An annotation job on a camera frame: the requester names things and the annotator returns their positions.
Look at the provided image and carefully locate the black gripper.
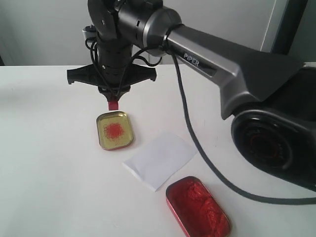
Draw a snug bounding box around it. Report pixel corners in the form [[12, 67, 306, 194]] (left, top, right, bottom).
[[67, 37, 156, 102]]

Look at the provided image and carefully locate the red stamp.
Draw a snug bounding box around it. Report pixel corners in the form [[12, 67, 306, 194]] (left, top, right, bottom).
[[108, 98, 119, 111]]

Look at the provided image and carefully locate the red ink tin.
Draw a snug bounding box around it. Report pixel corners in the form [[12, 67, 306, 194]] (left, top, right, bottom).
[[166, 176, 232, 237]]

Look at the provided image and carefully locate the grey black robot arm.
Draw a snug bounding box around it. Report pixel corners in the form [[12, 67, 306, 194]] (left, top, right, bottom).
[[67, 0, 316, 191]]

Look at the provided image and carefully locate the gold tin lid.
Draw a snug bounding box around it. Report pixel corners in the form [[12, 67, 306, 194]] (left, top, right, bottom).
[[96, 111, 134, 151]]

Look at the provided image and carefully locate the white paper sheet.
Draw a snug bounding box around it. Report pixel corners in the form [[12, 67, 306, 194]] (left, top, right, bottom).
[[123, 133, 197, 192]]

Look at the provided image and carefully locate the white cabinet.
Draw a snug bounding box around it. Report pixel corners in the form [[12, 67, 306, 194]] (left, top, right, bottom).
[[0, 0, 287, 66]]

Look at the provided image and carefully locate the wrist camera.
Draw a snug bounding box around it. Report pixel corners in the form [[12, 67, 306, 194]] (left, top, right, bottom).
[[82, 25, 97, 40]]

